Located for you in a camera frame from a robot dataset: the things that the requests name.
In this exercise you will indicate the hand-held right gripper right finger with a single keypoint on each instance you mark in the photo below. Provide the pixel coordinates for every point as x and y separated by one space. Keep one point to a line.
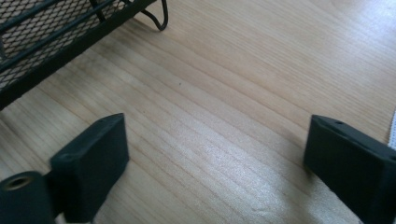
351 161

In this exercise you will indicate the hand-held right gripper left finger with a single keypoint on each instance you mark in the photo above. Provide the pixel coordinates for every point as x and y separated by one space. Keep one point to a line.
93 165

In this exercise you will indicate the white cloth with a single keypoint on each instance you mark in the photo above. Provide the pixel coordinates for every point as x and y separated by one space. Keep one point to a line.
393 132

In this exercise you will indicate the black metal mesh rack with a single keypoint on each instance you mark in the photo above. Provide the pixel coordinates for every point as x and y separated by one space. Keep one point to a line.
46 40

